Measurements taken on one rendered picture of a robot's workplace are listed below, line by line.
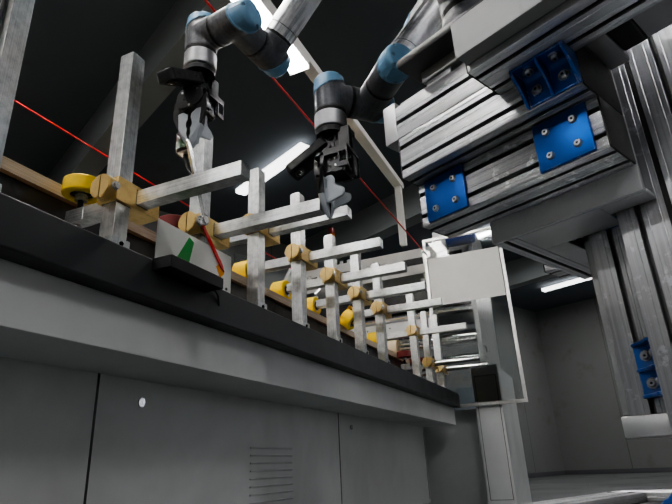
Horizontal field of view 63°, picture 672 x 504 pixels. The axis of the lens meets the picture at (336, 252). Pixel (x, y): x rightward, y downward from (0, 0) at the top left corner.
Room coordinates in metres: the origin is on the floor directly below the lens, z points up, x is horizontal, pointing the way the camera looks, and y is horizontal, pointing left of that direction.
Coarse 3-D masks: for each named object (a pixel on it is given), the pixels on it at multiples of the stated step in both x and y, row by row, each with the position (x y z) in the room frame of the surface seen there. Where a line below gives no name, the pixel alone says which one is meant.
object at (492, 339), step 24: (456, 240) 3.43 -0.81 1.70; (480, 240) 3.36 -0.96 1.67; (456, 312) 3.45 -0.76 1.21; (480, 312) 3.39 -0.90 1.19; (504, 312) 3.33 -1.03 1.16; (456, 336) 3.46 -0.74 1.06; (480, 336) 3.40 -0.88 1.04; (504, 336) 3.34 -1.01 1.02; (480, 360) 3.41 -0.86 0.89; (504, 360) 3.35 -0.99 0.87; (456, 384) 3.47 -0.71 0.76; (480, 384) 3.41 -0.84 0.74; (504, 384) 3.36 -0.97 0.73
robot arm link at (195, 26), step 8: (192, 16) 0.99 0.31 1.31; (200, 16) 0.99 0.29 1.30; (192, 24) 0.99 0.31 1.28; (200, 24) 0.98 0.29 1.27; (192, 32) 0.99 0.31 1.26; (200, 32) 0.99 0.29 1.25; (192, 40) 0.99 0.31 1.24; (200, 40) 0.99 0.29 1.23; (208, 40) 1.00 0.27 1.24; (184, 48) 1.01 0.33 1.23; (216, 48) 1.02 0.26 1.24; (216, 56) 1.03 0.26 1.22
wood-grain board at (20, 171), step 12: (0, 168) 0.91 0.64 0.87; (12, 168) 0.93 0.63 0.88; (24, 168) 0.95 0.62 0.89; (24, 180) 0.96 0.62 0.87; (36, 180) 0.98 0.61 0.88; (48, 180) 1.01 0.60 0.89; (48, 192) 1.02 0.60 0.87; (60, 192) 1.04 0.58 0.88; (72, 204) 1.08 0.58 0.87; (84, 204) 1.09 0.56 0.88; (132, 228) 1.23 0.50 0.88; (144, 228) 1.27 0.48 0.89; (240, 276) 1.67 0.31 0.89; (276, 300) 1.88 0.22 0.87; (288, 300) 1.96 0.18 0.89; (312, 312) 2.14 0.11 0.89; (324, 324) 2.26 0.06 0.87; (348, 336) 2.50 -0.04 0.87; (408, 360) 3.31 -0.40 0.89
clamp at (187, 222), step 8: (184, 216) 1.13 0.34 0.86; (192, 216) 1.13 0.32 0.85; (184, 224) 1.13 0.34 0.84; (192, 224) 1.12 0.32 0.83; (208, 224) 1.17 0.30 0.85; (192, 232) 1.14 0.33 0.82; (200, 232) 1.14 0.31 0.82; (208, 232) 1.17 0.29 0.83; (216, 240) 1.20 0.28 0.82; (224, 240) 1.23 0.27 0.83; (216, 248) 1.24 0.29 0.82; (224, 248) 1.25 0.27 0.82
